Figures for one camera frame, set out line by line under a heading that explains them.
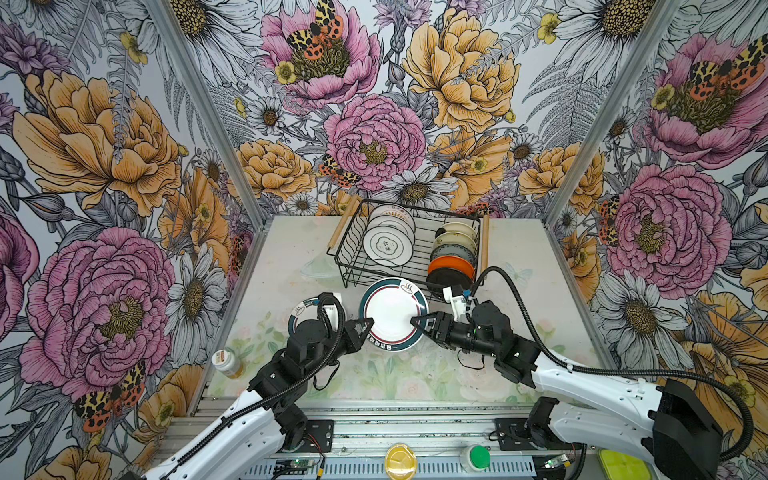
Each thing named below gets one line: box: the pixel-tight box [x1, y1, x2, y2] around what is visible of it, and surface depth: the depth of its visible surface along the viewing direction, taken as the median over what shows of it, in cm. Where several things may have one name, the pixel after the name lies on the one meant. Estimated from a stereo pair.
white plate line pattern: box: [363, 225, 414, 267], surface depth 105 cm
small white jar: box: [211, 349, 242, 379], surface depth 79 cm
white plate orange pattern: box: [369, 204, 415, 218], surface depth 109 cm
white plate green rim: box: [359, 277, 430, 353], surface depth 77 cm
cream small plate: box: [442, 222, 477, 243], surface depth 104 cm
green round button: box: [470, 445, 491, 469], surface depth 65 cm
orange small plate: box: [427, 256, 475, 277], surface depth 96 cm
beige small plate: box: [432, 232, 477, 254], surface depth 102 cm
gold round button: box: [385, 442, 417, 480], surface depth 71 cm
